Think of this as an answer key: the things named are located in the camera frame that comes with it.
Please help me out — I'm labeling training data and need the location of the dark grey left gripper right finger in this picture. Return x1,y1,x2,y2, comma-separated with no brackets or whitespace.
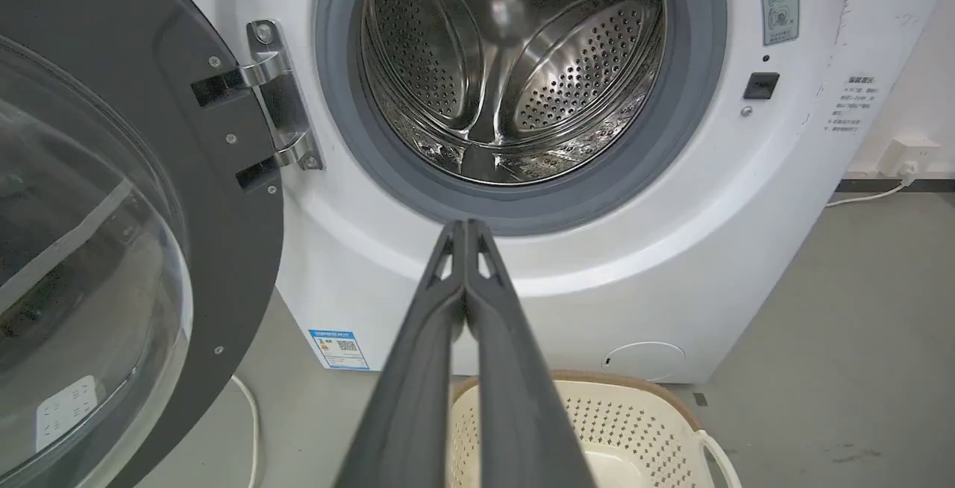
464,219,598,488

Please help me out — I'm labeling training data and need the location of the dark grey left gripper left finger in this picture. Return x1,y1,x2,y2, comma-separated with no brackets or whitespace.
334,220,467,488

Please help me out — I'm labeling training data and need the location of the white front-load washing machine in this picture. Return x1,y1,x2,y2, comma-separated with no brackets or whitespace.
146,0,948,392

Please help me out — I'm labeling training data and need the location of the grey washing machine door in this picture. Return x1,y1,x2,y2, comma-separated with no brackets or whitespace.
0,0,285,488

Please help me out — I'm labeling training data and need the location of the cream perforated laundry basket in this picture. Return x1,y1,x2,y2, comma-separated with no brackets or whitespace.
446,370,743,488

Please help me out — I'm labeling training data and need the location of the chrome door hinge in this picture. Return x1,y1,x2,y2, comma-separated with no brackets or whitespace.
238,19,325,172

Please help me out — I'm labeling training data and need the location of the white cable on floor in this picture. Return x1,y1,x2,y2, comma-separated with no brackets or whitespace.
231,375,260,488

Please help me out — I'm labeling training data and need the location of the white power cable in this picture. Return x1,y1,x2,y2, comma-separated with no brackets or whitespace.
824,181,912,208

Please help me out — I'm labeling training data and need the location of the white wall power socket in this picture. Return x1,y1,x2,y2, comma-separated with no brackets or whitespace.
878,137,941,180

